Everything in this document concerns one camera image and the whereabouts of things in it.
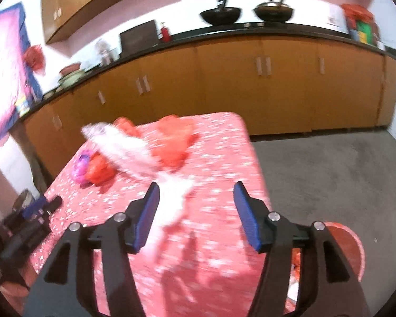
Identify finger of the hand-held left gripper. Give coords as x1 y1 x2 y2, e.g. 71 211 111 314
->
21 197 48 220
36 196 63 218

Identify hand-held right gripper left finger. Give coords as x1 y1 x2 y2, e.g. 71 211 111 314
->
23 181 161 317

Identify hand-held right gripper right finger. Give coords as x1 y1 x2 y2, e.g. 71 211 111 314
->
233 181 372 317

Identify purple plastic bag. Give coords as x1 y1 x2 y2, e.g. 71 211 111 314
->
72 150 95 185

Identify small red plastic bag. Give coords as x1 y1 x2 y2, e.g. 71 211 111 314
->
86 153 116 185
114 117 142 139

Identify clear bubble wrap sheet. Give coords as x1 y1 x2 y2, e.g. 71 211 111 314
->
81 122 199 258

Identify large red plastic bag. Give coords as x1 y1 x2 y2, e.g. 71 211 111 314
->
150 115 199 170

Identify red mesh basket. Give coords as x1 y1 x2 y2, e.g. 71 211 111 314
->
285 221 367 314

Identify red floral tablecloth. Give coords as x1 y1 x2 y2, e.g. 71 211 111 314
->
30 111 299 317

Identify yellow and blue box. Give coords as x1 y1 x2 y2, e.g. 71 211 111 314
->
15 96 30 118

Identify pale green basin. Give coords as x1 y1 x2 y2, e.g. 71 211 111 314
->
58 69 86 88

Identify pink curtain with blue edge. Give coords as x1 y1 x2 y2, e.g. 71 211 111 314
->
0 2 43 152

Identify wooden lower kitchen cabinets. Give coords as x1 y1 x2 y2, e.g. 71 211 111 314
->
23 35 396 185

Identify reddish brown basin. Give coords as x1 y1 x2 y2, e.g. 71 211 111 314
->
59 63 81 75

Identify hanging red plastic bag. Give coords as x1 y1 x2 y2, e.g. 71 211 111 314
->
23 44 46 73

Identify jar wrapped in plastic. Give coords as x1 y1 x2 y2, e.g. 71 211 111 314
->
96 39 116 65

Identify dark cutting board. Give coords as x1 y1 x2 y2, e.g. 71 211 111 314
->
120 20 159 55

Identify black countertop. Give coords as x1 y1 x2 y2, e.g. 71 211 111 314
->
16 21 396 119

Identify black gas stove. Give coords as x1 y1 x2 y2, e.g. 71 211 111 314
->
214 22 284 30

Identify wooden upper cabinet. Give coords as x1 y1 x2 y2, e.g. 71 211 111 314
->
40 0 179 45

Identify open black wok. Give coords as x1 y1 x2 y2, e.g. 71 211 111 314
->
200 0 243 26

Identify black wok with lid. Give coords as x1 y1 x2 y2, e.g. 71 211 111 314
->
253 0 294 23

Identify green box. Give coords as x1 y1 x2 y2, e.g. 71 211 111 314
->
356 21 373 43

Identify red bag on containers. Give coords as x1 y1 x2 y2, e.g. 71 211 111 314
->
341 3 375 24

